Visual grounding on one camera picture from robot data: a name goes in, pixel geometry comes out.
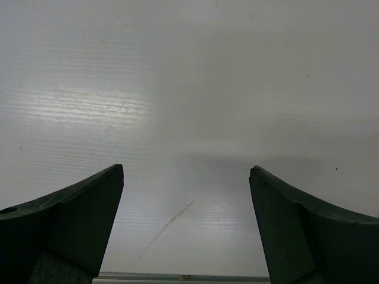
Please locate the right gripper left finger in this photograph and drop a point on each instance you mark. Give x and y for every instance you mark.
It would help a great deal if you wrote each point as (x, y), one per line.
(61, 237)

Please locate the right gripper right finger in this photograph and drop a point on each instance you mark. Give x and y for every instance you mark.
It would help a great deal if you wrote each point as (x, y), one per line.
(308, 240)

